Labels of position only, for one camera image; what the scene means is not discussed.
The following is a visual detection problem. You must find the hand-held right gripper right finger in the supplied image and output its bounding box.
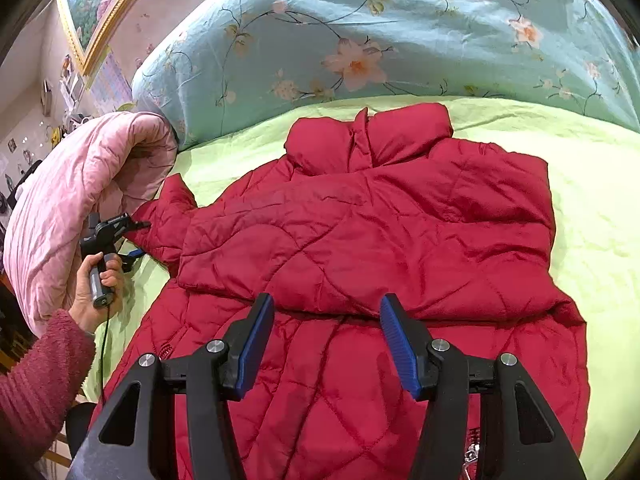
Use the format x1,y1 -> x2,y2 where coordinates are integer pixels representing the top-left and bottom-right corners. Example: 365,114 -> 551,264
379,292 -> 588,480

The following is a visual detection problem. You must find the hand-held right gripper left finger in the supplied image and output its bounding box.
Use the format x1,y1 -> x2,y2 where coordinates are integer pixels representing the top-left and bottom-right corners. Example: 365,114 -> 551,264
67,292 -> 276,480

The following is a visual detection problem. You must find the red quilted jacket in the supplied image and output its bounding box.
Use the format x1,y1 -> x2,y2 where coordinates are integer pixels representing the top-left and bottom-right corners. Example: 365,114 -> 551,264
87,102 -> 591,480

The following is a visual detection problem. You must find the person's left forearm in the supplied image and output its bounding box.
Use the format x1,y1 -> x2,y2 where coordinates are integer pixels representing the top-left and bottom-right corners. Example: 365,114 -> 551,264
0,309 -> 97,480

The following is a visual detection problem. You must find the person's left hand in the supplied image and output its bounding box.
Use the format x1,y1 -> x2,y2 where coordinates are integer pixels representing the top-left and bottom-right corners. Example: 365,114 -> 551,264
67,252 -> 125,334

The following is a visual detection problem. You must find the pink quilt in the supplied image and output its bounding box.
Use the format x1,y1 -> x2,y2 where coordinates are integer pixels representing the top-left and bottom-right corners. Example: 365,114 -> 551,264
2,111 -> 179,338

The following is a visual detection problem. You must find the green bed sheet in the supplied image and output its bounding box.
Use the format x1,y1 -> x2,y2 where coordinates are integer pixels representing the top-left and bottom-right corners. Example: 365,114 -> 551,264
80,95 -> 640,480

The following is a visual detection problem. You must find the teal floral duvet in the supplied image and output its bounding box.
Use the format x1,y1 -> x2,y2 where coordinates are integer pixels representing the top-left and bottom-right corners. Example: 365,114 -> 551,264
131,0 -> 640,151

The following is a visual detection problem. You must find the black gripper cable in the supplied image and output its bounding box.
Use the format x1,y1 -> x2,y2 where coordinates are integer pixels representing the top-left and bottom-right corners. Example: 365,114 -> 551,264
97,305 -> 114,403

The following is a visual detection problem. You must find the wall calendar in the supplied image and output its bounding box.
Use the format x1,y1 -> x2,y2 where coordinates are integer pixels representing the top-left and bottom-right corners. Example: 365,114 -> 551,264
87,52 -> 134,114

